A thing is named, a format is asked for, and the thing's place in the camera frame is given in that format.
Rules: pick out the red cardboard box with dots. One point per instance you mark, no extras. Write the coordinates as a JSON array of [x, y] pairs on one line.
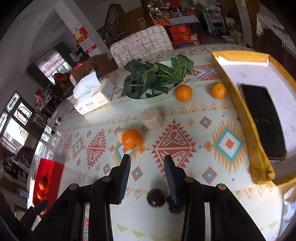
[[47, 183]]

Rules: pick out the black smartphone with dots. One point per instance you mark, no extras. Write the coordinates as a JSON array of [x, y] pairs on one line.
[[266, 119]]

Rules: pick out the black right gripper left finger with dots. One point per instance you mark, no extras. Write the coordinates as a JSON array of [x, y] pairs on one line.
[[65, 219]]

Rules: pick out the dark round fruit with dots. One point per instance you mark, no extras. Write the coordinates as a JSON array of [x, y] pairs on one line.
[[156, 198], [174, 208]]

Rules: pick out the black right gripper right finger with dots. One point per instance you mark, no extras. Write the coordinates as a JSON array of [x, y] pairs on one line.
[[212, 210]]

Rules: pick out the small candies on table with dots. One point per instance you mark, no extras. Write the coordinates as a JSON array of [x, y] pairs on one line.
[[55, 125]]

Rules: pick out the brown wooden chair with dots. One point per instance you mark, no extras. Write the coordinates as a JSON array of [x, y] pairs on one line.
[[100, 64]]

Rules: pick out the white patterned chair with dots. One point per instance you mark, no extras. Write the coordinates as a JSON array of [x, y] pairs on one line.
[[140, 44]]

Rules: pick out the green leafy vegetables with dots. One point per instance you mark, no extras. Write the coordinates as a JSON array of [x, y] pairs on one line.
[[155, 77]]

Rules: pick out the white tissue box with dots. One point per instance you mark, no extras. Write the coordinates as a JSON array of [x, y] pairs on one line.
[[92, 93]]

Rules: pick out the red wall calendar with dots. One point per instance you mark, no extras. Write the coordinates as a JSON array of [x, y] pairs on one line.
[[83, 39]]

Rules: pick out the beige yam chunk back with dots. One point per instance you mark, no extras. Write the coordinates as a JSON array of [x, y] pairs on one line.
[[152, 118]]

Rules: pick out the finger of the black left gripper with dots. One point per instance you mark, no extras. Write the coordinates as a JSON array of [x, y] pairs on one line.
[[31, 214]]

